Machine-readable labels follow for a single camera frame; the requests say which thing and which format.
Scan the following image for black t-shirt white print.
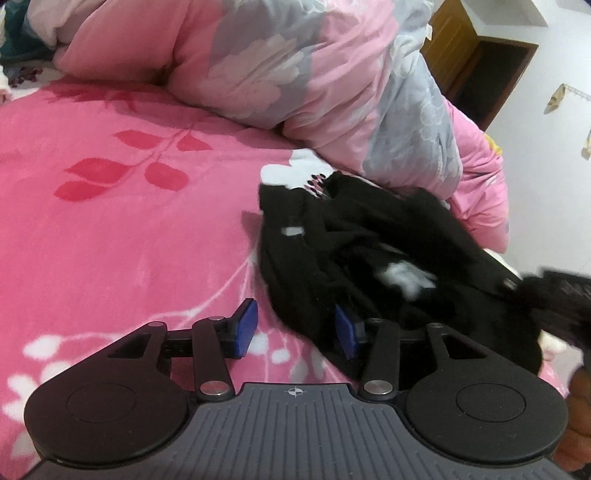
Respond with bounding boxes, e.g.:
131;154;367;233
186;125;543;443
259;172;542;380

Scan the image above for pile of clothes on bed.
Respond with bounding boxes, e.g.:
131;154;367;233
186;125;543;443
1;0;62;105

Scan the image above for person's right hand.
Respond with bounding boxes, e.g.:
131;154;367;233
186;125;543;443
553;367;591;472

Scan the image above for pink floral bed blanket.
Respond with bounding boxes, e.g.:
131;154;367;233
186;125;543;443
0;75;574;471

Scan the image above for brown wooden door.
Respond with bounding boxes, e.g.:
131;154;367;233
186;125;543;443
422;1;538;131

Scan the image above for pink grey floral duvet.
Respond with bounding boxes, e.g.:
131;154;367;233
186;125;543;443
24;1;509;253

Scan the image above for wall hooks with tags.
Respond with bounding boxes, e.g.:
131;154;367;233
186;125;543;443
543;83;590;161

